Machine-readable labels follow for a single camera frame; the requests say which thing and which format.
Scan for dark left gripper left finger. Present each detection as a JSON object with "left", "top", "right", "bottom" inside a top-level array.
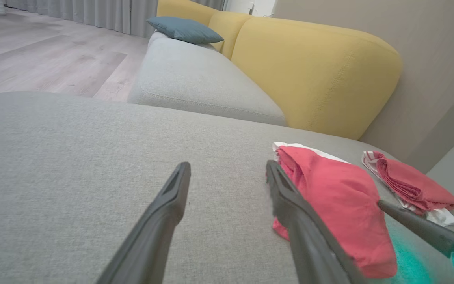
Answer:
[{"left": 95, "top": 162, "right": 191, "bottom": 284}]

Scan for yellow sofa backrest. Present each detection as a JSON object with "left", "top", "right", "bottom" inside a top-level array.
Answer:
[
  {"left": 209, "top": 11, "right": 253, "bottom": 60},
  {"left": 157, "top": 0, "right": 220, "bottom": 26},
  {"left": 231, "top": 17, "right": 403, "bottom": 140}
]

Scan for red Bulls 23 jersey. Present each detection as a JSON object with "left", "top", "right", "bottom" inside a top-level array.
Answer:
[{"left": 362, "top": 151, "right": 454, "bottom": 226}]

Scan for grey curtain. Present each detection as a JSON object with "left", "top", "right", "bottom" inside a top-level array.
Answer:
[{"left": 6, "top": 0, "right": 225, "bottom": 38}]

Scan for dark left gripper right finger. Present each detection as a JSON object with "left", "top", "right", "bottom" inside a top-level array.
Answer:
[{"left": 266, "top": 160, "right": 365, "bottom": 284}]

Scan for red shorts with white stripe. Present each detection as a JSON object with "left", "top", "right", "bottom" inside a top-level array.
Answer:
[{"left": 271, "top": 142, "right": 398, "bottom": 279}]

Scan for long grey sofa seat cushion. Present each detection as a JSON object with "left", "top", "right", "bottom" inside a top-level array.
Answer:
[{"left": 127, "top": 32, "right": 288, "bottom": 127}]

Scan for wide grey sofa seat cushion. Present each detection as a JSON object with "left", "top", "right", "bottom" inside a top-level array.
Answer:
[{"left": 0, "top": 92, "right": 454, "bottom": 284}]

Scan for teal throw pillow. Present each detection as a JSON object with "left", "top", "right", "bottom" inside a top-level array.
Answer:
[{"left": 146, "top": 16, "right": 224, "bottom": 45}]

